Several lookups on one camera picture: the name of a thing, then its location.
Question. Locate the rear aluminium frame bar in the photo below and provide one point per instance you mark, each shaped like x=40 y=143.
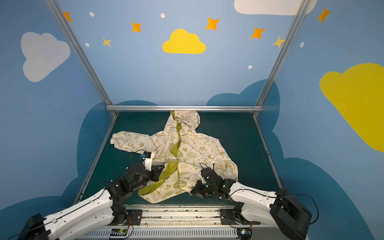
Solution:
x=148 y=108

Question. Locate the right small circuit board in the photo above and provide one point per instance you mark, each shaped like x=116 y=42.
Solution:
x=243 y=234

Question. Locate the aluminium frame post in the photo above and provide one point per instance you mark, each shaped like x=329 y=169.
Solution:
x=59 y=15
x=290 y=37

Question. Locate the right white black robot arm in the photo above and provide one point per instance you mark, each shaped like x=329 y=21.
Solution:
x=280 y=209

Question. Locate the small circuit board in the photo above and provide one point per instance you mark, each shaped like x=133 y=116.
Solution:
x=243 y=234
x=119 y=234

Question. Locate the left small circuit board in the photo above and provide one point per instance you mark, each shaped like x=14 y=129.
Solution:
x=119 y=234

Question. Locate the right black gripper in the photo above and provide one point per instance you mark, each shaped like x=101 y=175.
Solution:
x=206 y=174

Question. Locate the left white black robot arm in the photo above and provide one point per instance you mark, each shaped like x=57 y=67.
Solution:
x=101 y=209

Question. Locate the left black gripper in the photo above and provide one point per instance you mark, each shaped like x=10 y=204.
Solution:
x=152 y=173

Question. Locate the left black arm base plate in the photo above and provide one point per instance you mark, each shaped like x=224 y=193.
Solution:
x=132 y=217

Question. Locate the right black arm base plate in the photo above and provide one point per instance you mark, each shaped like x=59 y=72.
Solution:
x=232 y=217

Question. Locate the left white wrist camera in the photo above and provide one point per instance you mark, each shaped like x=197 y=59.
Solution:
x=147 y=160

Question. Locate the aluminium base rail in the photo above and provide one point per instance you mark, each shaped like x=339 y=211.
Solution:
x=182 y=223

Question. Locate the left aluminium frame post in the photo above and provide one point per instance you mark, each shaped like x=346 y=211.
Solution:
x=59 y=15

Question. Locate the right aluminium frame post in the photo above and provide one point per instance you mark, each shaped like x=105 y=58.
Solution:
x=290 y=37

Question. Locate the cream green-lined hooded jacket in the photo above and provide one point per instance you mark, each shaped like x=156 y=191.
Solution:
x=182 y=151

